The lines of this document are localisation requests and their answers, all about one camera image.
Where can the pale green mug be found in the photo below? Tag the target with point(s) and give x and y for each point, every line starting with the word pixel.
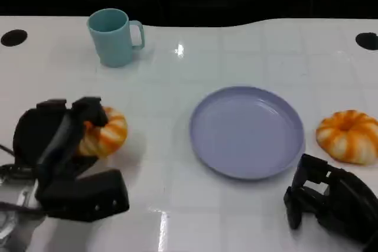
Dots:
pixel 112 41

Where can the orange and white bread roll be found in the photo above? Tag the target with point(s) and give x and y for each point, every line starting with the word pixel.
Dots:
pixel 348 137
pixel 109 137

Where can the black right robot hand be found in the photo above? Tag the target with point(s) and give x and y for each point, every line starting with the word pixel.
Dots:
pixel 339 202

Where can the lilac plate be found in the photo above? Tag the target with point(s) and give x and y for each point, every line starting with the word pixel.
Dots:
pixel 246 132

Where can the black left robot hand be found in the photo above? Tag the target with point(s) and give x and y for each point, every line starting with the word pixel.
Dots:
pixel 38 134

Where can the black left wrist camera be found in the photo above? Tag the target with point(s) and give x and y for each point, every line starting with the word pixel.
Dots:
pixel 88 196

